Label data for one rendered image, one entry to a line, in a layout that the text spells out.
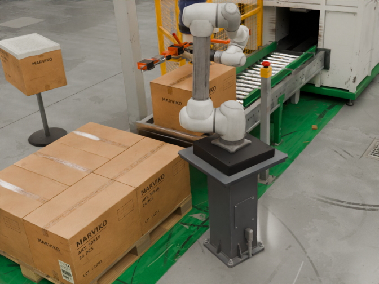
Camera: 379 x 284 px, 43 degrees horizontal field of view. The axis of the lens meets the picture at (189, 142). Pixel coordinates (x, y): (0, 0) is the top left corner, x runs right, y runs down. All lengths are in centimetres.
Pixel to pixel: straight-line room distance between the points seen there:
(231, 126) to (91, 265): 119
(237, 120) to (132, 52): 202
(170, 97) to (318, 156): 160
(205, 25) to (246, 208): 120
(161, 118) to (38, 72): 142
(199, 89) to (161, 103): 93
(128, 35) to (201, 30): 193
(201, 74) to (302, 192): 162
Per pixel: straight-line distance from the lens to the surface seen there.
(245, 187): 308
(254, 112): 408
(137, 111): 488
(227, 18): 272
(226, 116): 285
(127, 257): 344
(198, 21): 275
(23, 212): 316
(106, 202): 307
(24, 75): 466
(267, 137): 395
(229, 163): 280
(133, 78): 474
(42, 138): 523
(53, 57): 472
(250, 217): 325
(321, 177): 425
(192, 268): 333
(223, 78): 381
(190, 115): 287
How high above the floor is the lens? 225
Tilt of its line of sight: 28 degrees down
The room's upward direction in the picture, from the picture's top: 4 degrees counter-clockwise
